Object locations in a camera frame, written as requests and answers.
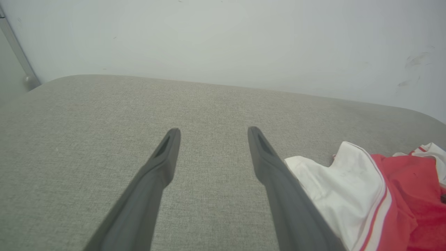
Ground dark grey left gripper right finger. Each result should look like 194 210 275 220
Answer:
248 127 345 251

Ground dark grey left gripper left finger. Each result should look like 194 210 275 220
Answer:
84 128 181 251

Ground red and white shirt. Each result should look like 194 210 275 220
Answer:
285 141 446 251

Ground silver metal pole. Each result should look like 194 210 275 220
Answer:
0 7 41 92

